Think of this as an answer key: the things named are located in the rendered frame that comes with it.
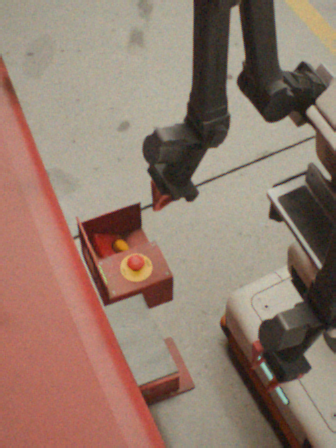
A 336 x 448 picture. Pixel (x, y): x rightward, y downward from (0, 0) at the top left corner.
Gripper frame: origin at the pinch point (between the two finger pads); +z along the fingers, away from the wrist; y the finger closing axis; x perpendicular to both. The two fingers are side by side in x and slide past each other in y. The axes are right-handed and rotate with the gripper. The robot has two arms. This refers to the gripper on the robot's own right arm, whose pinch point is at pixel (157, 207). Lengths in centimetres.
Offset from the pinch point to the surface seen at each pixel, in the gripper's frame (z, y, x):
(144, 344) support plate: 7.0, 26.5, -14.6
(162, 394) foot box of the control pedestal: 88, 3, 42
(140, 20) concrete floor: 58, -155, 105
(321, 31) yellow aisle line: 27, -113, 166
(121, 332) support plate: 8.2, 22.3, -17.0
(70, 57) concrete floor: 75, -148, 73
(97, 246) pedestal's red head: 26.9, -12.2, 2.4
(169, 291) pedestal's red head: 25.0, 4.6, 12.9
